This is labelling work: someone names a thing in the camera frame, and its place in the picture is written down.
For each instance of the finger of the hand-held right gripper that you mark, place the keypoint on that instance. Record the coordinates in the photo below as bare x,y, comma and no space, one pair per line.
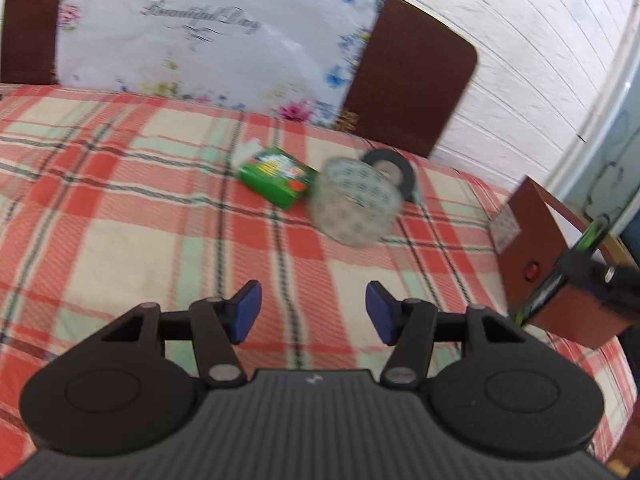
593,234
544,294

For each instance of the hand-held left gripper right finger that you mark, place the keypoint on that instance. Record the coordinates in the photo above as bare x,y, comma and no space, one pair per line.
380,313

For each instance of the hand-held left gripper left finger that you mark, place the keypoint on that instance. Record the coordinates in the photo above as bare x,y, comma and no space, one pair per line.
247,310

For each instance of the brown cardboard box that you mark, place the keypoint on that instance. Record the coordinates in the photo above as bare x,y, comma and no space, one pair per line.
530,245

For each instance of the tan wooden object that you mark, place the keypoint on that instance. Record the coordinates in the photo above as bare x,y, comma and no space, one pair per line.
618,252

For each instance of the light blue door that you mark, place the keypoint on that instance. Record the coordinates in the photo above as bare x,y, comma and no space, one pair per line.
616,160

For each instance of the clear tape roll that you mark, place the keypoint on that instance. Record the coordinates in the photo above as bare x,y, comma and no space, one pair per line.
354,201

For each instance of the green tissue pack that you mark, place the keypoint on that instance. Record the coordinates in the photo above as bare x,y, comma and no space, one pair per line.
274,176

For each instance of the black tape roll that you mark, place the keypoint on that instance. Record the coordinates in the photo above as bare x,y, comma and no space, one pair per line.
395,169

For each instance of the plaid blanket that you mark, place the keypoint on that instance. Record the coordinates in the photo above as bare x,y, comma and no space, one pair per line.
125,200

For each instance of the brown chair right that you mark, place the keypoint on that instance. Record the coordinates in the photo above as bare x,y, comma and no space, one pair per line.
412,77

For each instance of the floral pillow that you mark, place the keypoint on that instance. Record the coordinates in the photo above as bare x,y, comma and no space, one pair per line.
210,45

